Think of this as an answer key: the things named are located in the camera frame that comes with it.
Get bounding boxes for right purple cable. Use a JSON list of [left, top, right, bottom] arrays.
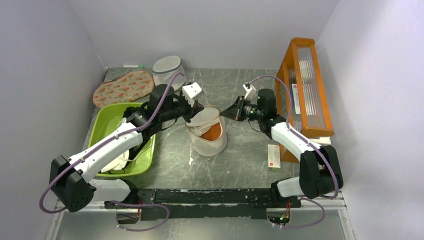
[[243, 75, 341, 230]]

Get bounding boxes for white mesh laundry bag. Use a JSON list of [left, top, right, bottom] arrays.
[[152, 55, 185, 86]]

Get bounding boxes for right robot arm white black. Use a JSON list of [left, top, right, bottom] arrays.
[[220, 88, 344, 207]]

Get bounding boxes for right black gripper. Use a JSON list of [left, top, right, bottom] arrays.
[[220, 95, 264, 122]]

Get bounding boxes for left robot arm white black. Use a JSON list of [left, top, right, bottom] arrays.
[[48, 82, 204, 213]]

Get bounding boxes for orange bra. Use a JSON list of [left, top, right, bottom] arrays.
[[200, 122, 223, 142]]

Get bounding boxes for orange wooden rack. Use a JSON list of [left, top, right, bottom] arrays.
[[275, 37, 334, 146]]

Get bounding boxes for floral patterned fabric pad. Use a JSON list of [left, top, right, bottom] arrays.
[[92, 70, 155, 108]]

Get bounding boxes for beige mesh laundry bag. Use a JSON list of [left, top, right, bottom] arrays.
[[185, 105, 227, 157]]

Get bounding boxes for purple cable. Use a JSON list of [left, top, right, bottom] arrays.
[[39, 71, 186, 232], [243, 75, 341, 230]]

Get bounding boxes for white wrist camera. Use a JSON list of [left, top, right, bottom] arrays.
[[182, 82, 204, 107], [243, 82, 257, 101]]

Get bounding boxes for small white red box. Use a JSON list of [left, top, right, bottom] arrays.
[[267, 144, 281, 169]]

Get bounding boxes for green plastic basin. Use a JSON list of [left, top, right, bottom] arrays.
[[84, 102, 156, 178]]

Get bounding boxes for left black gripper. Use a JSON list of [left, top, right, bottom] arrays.
[[160, 89, 205, 123]]

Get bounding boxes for green white marker pen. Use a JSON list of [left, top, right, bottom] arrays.
[[122, 64, 145, 69]]

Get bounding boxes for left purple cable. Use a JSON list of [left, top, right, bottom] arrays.
[[39, 71, 186, 232]]

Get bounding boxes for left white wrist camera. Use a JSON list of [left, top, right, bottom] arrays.
[[182, 82, 204, 107]]

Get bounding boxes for white bras in basin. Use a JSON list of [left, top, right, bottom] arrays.
[[97, 135, 156, 177]]

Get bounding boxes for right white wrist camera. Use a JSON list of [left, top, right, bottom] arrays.
[[243, 82, 257, 101]]

